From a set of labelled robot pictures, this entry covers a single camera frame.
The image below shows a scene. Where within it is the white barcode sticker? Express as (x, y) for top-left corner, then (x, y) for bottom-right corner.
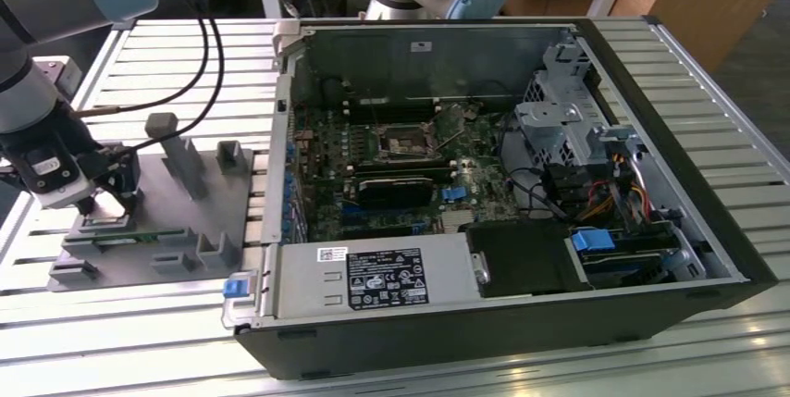
(316, 245), (349, 264)

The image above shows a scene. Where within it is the metal disk bay cage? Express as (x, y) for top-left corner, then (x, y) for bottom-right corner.
(513, 43), (625, 172)

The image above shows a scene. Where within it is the yellow red wire bundle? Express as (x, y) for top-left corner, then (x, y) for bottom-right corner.
(576, 180), (652, 223)

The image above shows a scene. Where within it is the silver CPU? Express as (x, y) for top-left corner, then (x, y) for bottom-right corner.
(84, 214), (129, 228)

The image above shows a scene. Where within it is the green motherboard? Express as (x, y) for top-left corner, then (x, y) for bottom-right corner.
(288, 99), (539, 243)

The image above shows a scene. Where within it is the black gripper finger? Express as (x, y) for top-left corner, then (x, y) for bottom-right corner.
(74, 185), (104, 219)
(100, 147), (148, 222)

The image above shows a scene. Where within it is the silver power supply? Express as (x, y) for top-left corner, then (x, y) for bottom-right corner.
(261, 233), (489, 322)

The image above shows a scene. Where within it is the green RAM stick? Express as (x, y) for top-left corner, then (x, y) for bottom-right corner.
(90, 229), (186, 246)

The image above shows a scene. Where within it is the thin metal locking lever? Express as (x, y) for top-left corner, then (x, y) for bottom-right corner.
(436, 128), (471, 153)

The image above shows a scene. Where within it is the black cable with brass plug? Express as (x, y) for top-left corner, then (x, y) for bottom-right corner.
(72, 0), (218, 117)

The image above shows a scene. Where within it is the black drive bay cover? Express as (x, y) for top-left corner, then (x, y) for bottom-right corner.
(464, 221), (596, 300)

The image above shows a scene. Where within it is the small silver heatsink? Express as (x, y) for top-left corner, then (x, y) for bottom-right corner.
(441, 210), (479, 235)

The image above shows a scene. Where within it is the grey parts rack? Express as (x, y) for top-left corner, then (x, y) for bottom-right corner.
(46, 112), (257, 294)

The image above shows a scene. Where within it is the black open PC case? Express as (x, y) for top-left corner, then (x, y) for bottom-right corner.
(232, 17), (780, 382)

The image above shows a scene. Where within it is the black wire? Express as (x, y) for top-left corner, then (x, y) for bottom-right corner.
(500, 114), (572, 221)

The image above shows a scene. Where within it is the CPU socket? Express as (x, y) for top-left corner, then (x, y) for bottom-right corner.
(373, 124), (444, 162)

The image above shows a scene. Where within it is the blue disk carrier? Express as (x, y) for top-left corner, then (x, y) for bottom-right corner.
(568, 228), (617, 254)

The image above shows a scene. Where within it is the blue case latch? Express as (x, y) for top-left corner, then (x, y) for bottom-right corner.
(222, 278), (254, 300)

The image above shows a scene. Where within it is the black RAM slot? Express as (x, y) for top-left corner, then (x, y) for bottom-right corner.
(353, 167), (452, 181)
(351, 160), (451, 173)

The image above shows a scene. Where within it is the black graphics card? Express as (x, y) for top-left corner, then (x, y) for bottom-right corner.
(355, 177), (436, 210)

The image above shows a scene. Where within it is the metal socket cover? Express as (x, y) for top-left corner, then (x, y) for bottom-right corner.
(429, 102), (469, 148)

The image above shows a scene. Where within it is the black rating label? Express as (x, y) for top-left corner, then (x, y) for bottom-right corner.
(345, 248), (429, 312)

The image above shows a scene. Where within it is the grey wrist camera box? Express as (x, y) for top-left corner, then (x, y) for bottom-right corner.
(30, 56), (82, 93)

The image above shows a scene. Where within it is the black camera cable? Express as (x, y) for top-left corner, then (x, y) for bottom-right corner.
(125, 0), (224, 152)

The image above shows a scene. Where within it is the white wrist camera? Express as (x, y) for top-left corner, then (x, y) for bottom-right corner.
(16, 145), (94, 209)

